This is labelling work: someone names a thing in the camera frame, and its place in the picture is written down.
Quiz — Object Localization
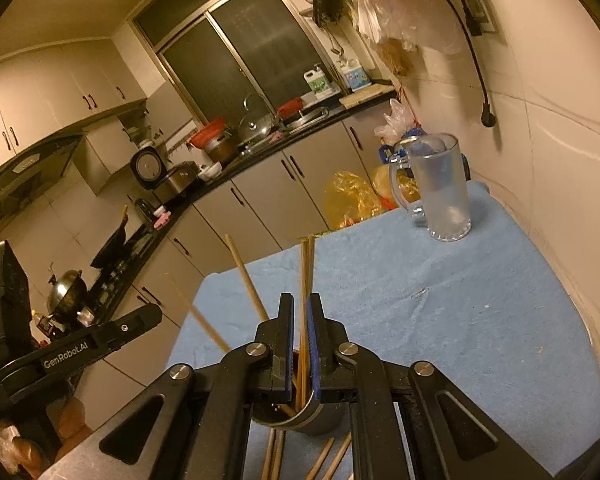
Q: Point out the rice cooker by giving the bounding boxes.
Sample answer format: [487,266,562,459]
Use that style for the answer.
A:
[130,147,201,207]

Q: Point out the large red basin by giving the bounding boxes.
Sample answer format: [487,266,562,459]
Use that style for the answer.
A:
[188,119,229,149]

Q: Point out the brown hanging bag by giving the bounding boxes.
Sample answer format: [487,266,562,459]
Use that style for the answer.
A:
[377,39,417,77]

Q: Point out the white blue label jug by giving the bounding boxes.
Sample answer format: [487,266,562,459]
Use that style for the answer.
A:
[340,57,372,92]

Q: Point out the steel range hood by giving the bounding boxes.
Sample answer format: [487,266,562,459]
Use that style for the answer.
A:
[0,134,84,217]

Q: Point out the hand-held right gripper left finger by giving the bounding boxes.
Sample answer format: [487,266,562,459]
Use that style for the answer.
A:
[80,292,296,480]

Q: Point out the frosted glass mug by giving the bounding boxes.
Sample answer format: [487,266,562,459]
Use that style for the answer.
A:
[388,133,474,244]

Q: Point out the black cable with plug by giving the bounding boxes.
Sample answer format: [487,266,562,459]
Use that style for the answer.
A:
[414,0,497,129]

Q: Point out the black wok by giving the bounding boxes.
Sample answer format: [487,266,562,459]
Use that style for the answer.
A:
[90,205,137,269]

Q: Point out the person's left hand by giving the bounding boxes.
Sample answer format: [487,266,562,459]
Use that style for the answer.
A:
[10,396,96,480]

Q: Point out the shiny steel pot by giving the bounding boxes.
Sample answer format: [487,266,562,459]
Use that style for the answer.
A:
[46,262,89,325]

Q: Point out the glass pot lid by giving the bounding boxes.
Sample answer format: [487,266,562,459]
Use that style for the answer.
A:
[237,112,276,149]

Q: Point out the bunch of wooden chopsticks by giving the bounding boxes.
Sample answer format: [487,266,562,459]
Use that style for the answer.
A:
[165,234,353,480]

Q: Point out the small red basin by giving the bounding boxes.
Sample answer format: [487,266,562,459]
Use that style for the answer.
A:
[276,98,304,119]

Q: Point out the wall power outlet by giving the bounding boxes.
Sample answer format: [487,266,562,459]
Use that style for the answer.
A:
[459,0,499,37]

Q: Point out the white green detergent bottle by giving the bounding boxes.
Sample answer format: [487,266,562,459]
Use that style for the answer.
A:
[303,62,337,101]

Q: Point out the light blue towel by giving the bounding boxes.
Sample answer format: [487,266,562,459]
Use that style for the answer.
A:
[167,180,600,480]

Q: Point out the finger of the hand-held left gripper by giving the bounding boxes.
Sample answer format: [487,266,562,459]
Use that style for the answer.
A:
[86,304,164,357]

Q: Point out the dark framed kitchen window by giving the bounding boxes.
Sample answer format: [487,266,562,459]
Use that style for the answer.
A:
[134,0,377,128]

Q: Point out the black gas stove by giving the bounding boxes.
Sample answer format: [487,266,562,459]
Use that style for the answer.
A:
[87,240,153,313]

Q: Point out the yellow plastic bag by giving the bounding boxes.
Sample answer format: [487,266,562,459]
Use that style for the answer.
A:
[324,170,387,231]

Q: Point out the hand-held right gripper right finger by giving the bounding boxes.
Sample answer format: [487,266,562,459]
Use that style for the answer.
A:
[306,292,551,480]

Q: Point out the dark round chopstick holder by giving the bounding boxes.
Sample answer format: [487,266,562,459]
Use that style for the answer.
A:
[250,350,352,436]

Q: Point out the curved steel faucet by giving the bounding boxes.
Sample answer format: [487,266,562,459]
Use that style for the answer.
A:
[242,92,274,122]

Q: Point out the large hanging plastic bag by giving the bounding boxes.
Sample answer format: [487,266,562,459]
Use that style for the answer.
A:
[352,0,470,57]

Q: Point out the wooden cutting board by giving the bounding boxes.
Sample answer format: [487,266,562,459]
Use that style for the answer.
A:
[338,84,396,110]

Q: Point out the single wooden chopstick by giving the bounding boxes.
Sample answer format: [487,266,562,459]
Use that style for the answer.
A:
[300,234,316,411]
[294,239,307,411]

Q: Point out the cream wall cabinets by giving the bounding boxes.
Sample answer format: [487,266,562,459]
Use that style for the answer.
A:
[0,20,149,181]

